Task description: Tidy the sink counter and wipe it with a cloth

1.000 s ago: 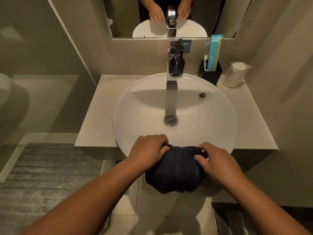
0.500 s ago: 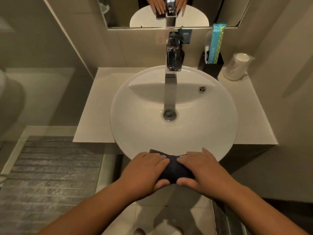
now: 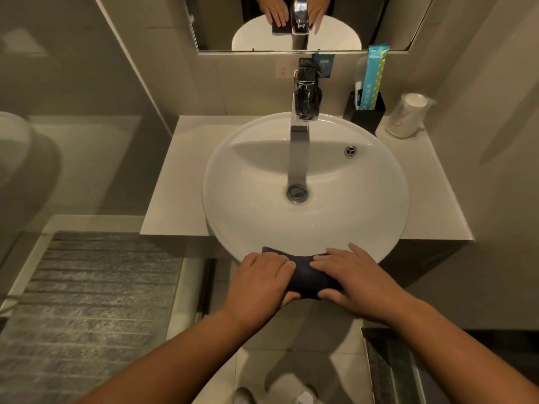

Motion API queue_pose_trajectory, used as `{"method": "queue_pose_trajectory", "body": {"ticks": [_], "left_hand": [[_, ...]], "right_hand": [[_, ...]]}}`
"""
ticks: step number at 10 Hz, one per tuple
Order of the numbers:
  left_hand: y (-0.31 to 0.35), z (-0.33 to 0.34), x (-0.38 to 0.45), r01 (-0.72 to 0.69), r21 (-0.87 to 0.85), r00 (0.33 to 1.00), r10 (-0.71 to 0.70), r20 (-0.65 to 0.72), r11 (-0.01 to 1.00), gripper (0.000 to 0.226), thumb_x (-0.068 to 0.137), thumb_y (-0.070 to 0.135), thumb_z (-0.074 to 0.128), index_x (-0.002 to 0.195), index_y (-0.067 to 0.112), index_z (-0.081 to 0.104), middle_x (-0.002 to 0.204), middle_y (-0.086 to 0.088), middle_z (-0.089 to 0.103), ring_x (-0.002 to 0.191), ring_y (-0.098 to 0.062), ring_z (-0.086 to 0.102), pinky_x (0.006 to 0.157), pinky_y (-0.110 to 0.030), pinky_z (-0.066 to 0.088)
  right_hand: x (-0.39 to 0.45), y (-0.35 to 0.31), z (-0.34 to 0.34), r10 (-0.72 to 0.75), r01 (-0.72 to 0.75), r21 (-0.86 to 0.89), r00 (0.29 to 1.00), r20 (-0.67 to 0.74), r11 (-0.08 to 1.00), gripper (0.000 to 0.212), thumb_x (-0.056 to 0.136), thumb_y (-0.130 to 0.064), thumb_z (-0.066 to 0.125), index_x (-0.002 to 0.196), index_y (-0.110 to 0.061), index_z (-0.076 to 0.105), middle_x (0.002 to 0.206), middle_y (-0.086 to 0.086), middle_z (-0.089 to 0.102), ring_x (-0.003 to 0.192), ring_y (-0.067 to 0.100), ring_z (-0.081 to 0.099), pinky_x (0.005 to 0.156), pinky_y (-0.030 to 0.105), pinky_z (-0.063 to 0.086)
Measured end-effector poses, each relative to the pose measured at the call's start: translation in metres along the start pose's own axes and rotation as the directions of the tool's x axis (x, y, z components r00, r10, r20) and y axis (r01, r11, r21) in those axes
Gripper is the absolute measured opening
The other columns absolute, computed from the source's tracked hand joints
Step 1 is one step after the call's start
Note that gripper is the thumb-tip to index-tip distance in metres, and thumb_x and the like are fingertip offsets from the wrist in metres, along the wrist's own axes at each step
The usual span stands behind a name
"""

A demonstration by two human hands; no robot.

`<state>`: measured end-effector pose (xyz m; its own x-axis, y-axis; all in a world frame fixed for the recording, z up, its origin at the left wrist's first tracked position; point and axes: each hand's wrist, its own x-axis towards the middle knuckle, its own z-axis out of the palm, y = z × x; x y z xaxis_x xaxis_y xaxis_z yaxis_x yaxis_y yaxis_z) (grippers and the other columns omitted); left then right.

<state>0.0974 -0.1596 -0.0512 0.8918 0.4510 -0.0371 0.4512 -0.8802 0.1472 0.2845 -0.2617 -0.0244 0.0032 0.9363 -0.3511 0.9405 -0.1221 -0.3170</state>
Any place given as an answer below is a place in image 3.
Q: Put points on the person's left hand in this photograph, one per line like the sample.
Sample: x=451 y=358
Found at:
x=252 y=290

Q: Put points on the person's right hand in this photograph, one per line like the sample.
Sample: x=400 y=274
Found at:
x=362 y=286

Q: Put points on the person's left thumb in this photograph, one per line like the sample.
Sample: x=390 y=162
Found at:
x=290 y=298

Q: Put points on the person's right middle finger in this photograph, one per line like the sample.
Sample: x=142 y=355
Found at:
x=341 y=253

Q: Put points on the person's right thumb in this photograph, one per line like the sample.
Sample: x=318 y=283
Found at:
x=332 y=294

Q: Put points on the dark blue cloth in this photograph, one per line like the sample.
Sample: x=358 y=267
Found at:
x=307 y=277

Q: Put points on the person's left forearm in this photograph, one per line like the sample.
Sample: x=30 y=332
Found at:
x=177 y=366

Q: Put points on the person's right forearm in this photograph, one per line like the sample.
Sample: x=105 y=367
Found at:
x=459 y=361

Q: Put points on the chrome sink drain plug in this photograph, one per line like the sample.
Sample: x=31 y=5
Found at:
x=297 y=193

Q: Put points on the dark granite door threshold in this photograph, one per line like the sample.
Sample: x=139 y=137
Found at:
x=391 y=366

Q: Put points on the person's right shoe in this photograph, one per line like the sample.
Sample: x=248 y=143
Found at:
x=305 y=395

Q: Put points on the white round sink basin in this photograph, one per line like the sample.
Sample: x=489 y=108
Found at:
x=252 y=197

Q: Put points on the black square holder box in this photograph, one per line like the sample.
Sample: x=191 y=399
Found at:
x=370 y=119

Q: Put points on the plastic wrapped paper cups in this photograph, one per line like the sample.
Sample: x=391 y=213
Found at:
x=406 y=115

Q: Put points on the chrome faucet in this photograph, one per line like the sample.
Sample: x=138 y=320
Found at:
x=306 y=96

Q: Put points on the clear white toiletry packet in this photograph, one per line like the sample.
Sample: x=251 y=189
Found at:
x=360 y=75

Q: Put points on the teal dotted toothbrush packet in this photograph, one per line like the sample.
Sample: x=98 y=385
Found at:
x=374 y=75

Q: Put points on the grey ribbed stone shower floor mat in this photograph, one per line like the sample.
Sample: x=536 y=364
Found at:
x=92 y=311

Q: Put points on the blue wall sticker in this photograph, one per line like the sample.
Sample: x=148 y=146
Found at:
x=326 y=63

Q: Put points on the wall mirror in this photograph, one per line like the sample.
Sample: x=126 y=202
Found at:
x=219 y=20

